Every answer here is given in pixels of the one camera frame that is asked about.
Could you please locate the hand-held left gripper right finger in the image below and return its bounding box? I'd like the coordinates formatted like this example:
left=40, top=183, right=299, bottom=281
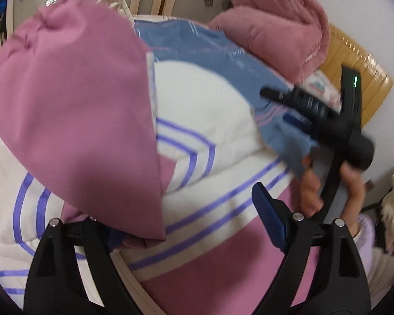
left=251, top=183, right=372, bottom=315

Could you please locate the person's right hand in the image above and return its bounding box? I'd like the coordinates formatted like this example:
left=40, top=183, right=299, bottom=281
left=299, top=155, right=366, bottom=228

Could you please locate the rolled pink quilt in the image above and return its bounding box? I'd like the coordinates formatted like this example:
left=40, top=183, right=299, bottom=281
left=209, top=0, right=331, bottom=85

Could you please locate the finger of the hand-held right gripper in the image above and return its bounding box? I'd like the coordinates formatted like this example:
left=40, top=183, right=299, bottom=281
left=282, top=113, right=316, bottom=138
left=260, top=87, right=339, bottom=122

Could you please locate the person's right forearm lavender sleeve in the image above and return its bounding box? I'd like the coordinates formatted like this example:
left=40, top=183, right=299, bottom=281
left=345, top=184, right=383, bottom=256

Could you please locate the yellow bamboo mat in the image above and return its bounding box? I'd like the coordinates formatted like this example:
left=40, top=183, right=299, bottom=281
left=318, top=23, right=394, bottom=128

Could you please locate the pink white blue striped jacket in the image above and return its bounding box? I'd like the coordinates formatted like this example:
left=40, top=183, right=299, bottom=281
left=0, top=0, right=320, bottom=315

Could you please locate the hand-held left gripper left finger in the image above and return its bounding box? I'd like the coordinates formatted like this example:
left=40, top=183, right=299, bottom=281
left=24, top=218, right=142, bottom=315

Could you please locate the floral bed sheet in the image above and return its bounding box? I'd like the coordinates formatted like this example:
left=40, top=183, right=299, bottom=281
left=303, top=71, right=343, bottom=109

